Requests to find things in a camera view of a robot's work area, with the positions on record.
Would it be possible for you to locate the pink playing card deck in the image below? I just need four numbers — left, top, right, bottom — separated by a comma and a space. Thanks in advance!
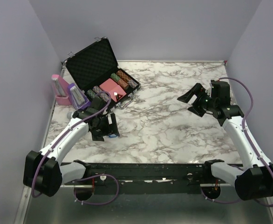
99, 78, 127, 102

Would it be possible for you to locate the white microphone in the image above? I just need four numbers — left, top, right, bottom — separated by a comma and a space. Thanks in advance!
67, 112, 73, 119

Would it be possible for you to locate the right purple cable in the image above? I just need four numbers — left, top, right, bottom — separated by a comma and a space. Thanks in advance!
200, 77, 273, 208

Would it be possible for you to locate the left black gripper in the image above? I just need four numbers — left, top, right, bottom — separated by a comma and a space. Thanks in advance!
92, 113, 120, 141

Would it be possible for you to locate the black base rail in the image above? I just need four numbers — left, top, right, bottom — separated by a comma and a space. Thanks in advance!
64, 159, 244, 196

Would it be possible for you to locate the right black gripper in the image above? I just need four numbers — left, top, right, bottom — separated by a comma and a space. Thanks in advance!
178, 82, 218, 117

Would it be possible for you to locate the purple metronome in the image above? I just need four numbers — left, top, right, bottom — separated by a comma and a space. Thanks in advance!
68, 83, 91, 110

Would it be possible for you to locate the pink metronome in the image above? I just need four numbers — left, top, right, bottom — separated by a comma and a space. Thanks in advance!
51, 74, 72, 106

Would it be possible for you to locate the black poker chip case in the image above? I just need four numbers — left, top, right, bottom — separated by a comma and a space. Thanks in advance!
63, 37, 141, 112

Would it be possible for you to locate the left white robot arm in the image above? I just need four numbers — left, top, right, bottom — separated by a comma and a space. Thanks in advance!
23, 97, 120, 198

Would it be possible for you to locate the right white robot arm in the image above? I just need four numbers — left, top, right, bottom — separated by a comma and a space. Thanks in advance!
177, 78, 273, 206

